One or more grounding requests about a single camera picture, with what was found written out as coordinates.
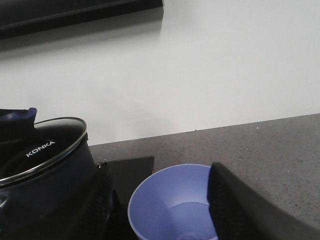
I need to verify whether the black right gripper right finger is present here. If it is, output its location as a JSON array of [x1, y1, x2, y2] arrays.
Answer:
[[207, 162, 320, 240]]

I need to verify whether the glass pot lid blue knob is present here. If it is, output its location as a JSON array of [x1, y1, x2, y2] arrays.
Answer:
[[0, 107, 87, 186]]

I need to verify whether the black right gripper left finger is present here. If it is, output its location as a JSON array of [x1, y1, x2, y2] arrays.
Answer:
[[72, 167, 113, 240]]

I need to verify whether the light blue plastic bowl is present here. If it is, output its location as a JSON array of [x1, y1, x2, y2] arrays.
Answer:
[[127, 163, 218, 240]]

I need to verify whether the dark blue cooking pot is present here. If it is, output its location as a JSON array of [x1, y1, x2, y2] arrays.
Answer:
[[0, 145, 109, 240]]

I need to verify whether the black glass gas stove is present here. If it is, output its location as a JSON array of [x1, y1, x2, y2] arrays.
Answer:
[[96, 156, 155, 240]]

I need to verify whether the dark range hood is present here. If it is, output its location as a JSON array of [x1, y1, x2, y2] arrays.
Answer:
[[0, 0, 164, 40]]

